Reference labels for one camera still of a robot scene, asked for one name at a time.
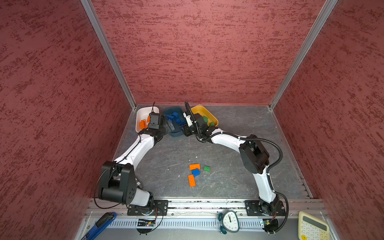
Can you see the yellow plastic bin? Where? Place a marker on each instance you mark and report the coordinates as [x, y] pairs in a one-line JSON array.
[[205, 112]]

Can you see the aluminium corner post right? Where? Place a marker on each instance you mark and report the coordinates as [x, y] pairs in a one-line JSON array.
[[318, 24]]

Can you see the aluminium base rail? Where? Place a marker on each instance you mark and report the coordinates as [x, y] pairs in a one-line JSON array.
[[198, 214]]

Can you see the aluminium corner post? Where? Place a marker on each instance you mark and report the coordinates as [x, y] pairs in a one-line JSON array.
[[97, 26], [318, 24]]

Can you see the blue handled tool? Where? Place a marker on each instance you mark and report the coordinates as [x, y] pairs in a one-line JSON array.
[[100, 225]]

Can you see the orange lego long front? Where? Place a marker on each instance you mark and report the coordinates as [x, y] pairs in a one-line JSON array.
[[192, 182]]

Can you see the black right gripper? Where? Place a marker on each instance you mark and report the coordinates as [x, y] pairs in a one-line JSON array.
[[187, 130]]

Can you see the blue lego front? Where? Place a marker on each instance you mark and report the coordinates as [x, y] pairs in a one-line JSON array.
[[196, 172]]

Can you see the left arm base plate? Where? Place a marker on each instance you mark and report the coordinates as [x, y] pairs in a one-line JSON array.
[[155, 208]]

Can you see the yellow calculator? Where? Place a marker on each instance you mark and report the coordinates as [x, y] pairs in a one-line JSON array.
[[312, 228]]

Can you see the white plastic bin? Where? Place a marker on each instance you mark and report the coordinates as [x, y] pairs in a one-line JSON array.
[[143, 113]]

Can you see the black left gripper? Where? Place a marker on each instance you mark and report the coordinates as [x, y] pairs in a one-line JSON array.
[[167, 129]]

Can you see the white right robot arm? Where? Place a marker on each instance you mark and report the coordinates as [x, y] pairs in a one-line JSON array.
[[254, 156]]

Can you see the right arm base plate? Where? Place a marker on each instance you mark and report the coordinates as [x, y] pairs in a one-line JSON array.
[[262, 208]]

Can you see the teal alarm clock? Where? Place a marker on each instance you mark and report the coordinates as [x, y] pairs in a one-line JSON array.
[[228, 222]]

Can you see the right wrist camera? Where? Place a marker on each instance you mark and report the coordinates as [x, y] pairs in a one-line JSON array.
[[191, 121]]

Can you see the aluminium corner post left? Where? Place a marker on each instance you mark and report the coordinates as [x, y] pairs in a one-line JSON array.
[[97, 26]]

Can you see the dark teal plastic bin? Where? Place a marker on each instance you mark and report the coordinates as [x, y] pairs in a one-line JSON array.
[[174, 120]]

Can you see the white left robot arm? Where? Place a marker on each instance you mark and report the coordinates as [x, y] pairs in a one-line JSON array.
[[118, 182]]

